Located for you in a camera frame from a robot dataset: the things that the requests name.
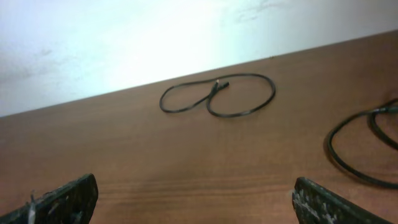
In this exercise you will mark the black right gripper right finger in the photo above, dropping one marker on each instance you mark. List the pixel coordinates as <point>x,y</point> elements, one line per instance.
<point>313,203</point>

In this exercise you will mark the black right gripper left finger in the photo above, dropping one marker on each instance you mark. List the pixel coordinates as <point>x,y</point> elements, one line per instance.
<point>72,203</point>

